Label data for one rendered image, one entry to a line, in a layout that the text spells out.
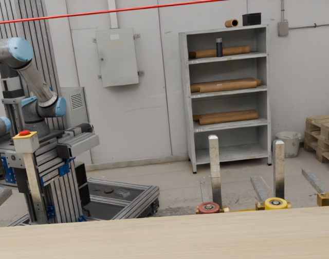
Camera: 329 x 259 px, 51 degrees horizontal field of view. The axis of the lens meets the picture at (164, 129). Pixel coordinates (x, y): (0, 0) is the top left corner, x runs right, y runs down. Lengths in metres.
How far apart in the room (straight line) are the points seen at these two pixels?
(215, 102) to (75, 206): 2.20
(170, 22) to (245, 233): 3.15
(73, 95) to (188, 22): 1.96
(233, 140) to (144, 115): 1.15
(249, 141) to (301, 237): 3.27
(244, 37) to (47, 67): 2.47
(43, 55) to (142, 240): 1.57
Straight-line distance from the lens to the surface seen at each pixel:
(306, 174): 1.77
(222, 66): 4.13
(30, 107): 2.11
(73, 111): 2.53
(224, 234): 1.19
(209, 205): 1.34
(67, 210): 2.66
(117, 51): 3.82
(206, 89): 3.73
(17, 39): 1.81
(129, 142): 4.23
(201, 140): 4.26
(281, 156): 1.40
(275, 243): 1.16
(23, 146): 1.45
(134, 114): 4.14
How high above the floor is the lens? 1.55
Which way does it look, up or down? 16 degrees down
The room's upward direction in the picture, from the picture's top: 6 degrees counter-clockwise
